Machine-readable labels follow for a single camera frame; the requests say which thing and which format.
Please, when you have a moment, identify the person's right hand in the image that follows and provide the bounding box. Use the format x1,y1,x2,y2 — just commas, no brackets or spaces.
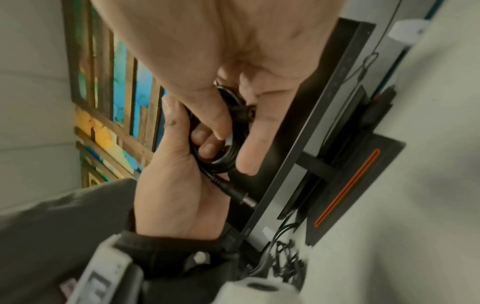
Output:
89,0,348,176

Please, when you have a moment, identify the person's left hand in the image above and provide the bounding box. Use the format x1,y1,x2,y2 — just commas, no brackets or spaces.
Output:
132,95,232,241

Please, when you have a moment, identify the long black cable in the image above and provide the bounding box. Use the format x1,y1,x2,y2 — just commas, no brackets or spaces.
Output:
185,80,260,209

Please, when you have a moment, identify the small black cable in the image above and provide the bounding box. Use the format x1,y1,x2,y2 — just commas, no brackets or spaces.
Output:
271,238,311,287

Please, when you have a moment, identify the grey fabric couch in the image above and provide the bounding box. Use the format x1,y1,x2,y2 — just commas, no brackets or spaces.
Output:
0,178,138,304

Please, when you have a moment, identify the black computer monitor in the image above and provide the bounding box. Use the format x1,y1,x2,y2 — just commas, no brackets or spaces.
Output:
224,18,378,247

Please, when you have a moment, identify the small black oval device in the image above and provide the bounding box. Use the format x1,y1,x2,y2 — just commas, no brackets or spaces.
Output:
361,86,398,126

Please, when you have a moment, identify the black red-striped monitor stand base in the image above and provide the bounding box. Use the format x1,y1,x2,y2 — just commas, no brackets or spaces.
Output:
276,86,408,247

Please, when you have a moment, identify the black left wrist strap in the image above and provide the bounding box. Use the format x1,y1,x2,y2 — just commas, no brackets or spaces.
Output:
63,231,241,304

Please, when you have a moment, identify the colourful wall painting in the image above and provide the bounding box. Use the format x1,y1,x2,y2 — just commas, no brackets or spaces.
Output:
69,0,166,185

